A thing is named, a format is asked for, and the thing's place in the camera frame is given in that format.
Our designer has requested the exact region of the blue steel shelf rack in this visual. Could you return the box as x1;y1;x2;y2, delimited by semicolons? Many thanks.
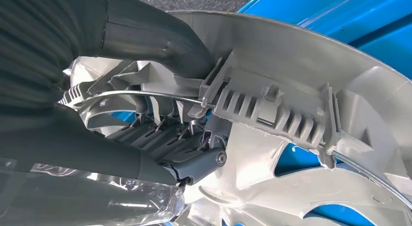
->
111;0;412;226

